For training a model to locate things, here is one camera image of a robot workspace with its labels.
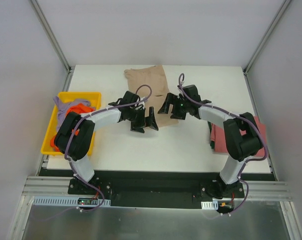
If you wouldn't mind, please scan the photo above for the beige t shirt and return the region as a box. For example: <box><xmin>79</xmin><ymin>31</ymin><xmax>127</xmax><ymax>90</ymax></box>
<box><xmin>124</xmin><ymin>65</ymin><xmax>178</xmax><ymax>128</ymax></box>

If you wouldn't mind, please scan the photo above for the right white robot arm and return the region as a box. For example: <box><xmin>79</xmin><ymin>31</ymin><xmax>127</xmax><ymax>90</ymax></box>
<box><xmin>158</xmin><ymin>85</ymin><xmax>264</xmax><ymax>199</ymax></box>

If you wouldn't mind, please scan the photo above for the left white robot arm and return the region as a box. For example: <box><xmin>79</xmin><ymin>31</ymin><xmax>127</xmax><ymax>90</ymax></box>
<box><xmin>54</xmin><ymin>91</ymin><xmax>159</xmax><ymax>195</ymax></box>

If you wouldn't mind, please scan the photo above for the folded red t shirt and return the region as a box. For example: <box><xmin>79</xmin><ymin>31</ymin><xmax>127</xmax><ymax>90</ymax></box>
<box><xmin>214</xmin><ymin>116</ymin><xmax>267</xmax><ymax>154</ymax></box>

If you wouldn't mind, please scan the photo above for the dark green folded shirt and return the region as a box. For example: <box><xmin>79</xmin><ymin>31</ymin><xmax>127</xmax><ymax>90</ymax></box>
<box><xmin>209</xmin><ymin>122</ymin><xmax>215</xmax><ymax>150</ymax></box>

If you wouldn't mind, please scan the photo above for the orange t shirt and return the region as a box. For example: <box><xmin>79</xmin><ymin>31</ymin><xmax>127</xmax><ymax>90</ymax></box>
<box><xmin>49</xmin><ymin>104</ymin><xmax>96</xmax><ymax>152</ymax></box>

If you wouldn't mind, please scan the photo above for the lilac t shirt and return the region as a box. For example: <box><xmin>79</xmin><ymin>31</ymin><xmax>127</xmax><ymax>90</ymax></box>
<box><xmin>53</xmin><ymin>96</ymin><xmax>95</xmax><ymax>131</ymax></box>

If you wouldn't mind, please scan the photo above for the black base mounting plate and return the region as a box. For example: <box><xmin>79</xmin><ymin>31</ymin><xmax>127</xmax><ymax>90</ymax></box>
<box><xmin>38</xmin><ymin>167</ymin><xmax>245</xmax><ymax>209</ymax></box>

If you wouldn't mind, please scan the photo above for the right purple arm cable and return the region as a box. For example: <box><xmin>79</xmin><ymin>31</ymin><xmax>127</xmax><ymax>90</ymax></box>
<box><xmin>178</xmin><ymin>73</ymin><xmax>269</xmax><ymax>221</ymax></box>

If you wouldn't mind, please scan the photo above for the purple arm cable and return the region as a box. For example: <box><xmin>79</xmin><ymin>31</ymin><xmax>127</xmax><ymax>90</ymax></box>
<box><xmin>178</xmin><ymin>73</ymin><xmax>269</xmax><ymax>221</ymax></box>
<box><xmin>64</xmin><ymin>84</ymin><xmax>153</xmax><ymax>213</ymax></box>

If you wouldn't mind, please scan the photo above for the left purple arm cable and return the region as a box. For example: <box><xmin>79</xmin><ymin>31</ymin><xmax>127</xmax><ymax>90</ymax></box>
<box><xmin>64</xmin><ymin>84</ymin><xmax>153</xmax><ymax>213</ymax></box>

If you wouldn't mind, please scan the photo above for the right white cable duct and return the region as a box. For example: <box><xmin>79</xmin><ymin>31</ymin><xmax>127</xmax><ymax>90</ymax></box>
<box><xmin>201</xmin><ymin>200</ymin><xmax>219</xmax><ymax>210</ymax></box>

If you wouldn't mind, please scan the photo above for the white cable duct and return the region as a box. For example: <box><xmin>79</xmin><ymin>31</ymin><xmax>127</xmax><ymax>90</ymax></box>
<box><xmin>33</xmin><ymin>196</ymin><xmax>111</xmax><ymax>208</ymax></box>
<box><xmin>201</xmin><ymin>200</ymin><xmax>219</xmax><ymax>210</ymax></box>

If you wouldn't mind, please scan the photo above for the right aluminium frame post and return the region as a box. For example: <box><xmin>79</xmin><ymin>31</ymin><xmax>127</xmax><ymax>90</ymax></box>
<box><xmin>243</xmin><ymin>0</ymin><xmax>293</xmax><ymax>76</ymax></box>

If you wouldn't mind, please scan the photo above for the aluminium frame post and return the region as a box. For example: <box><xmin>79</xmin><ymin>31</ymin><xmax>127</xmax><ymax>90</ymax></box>
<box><xmin>243</xmin><ymin>0</ymin><xmax>293</xmax><ymax>76</ymax></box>
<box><xmin>29</xmin><ymin>0</ymin><xmax>75</xmax><ymax>75</ymax></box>

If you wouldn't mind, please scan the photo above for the front aluminium rail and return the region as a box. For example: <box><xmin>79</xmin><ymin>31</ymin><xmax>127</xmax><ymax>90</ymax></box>
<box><xmin>22</xmin><ymin>176</ymin><xmax>293</xmax><ymax>202</ymax></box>

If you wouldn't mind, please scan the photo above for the left white cable duct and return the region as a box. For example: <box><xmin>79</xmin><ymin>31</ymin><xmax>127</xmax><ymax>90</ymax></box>
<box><xmin>33</xmin><ymin>196</ymin><xmax>111</xmax><ymax>208</ymax></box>

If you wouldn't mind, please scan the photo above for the left aluminium frame post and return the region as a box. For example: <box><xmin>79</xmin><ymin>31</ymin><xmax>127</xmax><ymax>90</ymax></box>
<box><xmin>29</xmin><ymin>0</ymin><xmax>75</xmax><ymax>75</ymax></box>

